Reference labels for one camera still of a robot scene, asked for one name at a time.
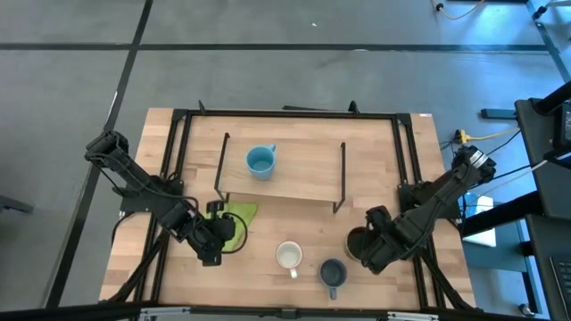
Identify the green microfibre cloth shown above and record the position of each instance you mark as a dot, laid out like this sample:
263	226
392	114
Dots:
247	211

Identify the light blue mug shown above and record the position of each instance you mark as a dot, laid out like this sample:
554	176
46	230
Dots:
261	162

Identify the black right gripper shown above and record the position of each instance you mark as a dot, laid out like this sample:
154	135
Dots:
383	241

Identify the grey caster wheel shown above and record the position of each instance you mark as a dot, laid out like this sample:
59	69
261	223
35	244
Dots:
526	310

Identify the white grey patterned mug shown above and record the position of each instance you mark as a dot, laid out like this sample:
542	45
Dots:
289	255

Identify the black keyboard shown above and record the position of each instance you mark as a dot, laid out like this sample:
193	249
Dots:
563	285

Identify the grey chair leg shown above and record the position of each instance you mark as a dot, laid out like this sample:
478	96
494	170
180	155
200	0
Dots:
13	205

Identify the black camera gantry beam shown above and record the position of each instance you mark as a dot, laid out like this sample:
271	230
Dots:
285	312

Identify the green brown glazed mug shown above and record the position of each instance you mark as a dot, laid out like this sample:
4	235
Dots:
350	243

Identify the black workstation cart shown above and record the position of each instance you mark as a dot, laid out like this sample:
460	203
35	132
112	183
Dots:
551	196

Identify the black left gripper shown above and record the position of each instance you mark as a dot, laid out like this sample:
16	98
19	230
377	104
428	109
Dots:
214	241

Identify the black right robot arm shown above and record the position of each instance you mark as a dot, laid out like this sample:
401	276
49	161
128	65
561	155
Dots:
437	200

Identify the yellow power strip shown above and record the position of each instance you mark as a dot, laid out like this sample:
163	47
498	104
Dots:
462	136

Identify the blue grey floor plate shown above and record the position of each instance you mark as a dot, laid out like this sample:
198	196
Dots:
499	113

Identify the black table rail frame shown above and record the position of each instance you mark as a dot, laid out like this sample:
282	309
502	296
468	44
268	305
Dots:
290	113

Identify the white floor box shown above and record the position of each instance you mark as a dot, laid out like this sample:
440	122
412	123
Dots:
479	236

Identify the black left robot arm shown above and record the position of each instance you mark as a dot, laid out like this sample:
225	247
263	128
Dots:
134	178

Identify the wooden shelf with black frame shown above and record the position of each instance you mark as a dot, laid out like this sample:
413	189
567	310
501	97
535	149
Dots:
303	178

